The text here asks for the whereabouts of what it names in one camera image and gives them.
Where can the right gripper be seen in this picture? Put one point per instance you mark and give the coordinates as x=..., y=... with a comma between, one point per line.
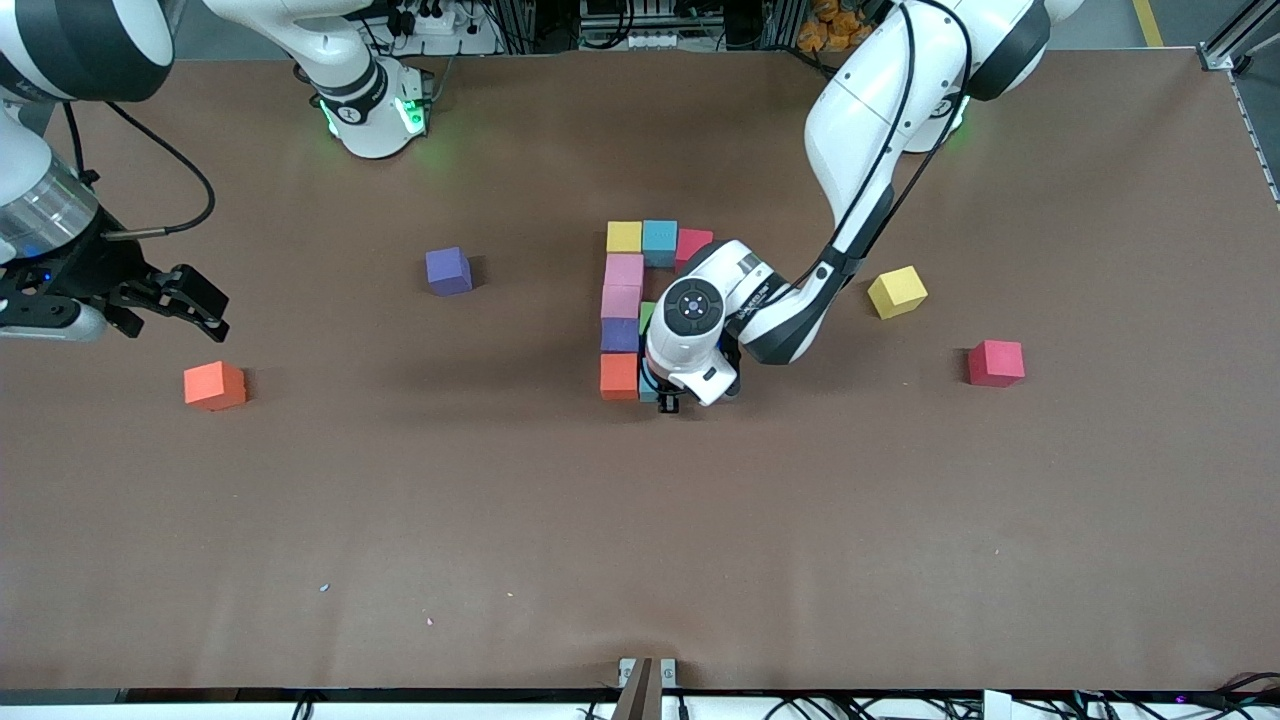
x=88, y=268

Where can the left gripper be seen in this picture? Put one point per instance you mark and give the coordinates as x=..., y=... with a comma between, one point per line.
x=669, y=404

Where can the blue foam cube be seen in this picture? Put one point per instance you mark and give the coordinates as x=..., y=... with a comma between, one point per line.
x=647, y=388
x=660, y=244

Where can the orange foam cube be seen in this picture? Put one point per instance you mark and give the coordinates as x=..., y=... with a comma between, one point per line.
x=619, y=376
x=214, y=385

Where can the purple foam cube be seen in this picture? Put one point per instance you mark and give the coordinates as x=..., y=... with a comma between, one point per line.
x=620, y=335
x=448, y=270

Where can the green foam cube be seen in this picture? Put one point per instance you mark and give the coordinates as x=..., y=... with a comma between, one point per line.
x=646, y=318

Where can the pink foam cube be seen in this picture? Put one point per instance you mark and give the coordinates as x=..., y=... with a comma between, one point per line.
x=621, y=301
x=624, y=270

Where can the red foam cube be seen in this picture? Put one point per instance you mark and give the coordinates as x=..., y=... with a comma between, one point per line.
x=692, y=243
x=996, y=363

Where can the yellow foam cube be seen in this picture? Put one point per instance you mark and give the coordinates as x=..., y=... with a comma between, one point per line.
x=624, y=237
x=897, y=293

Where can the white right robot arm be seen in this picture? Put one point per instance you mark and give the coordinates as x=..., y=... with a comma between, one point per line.
x=80, y=40

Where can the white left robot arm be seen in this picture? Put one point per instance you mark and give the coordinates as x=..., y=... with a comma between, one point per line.
x=870, y=100

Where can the white power strip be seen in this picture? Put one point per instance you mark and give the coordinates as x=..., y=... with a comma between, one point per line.
x=432, y=20

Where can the bag of orange fruit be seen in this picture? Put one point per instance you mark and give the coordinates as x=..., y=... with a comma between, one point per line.
x=830, y=25

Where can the grey metal mount bracket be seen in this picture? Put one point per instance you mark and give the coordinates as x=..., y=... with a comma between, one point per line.
x=640, y=690

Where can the aluminium table edge rail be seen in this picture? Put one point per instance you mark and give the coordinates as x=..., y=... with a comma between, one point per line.
x=1262, y=150

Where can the aluminium frame post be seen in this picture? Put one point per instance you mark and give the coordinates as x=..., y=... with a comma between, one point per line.
x=1225, y=50

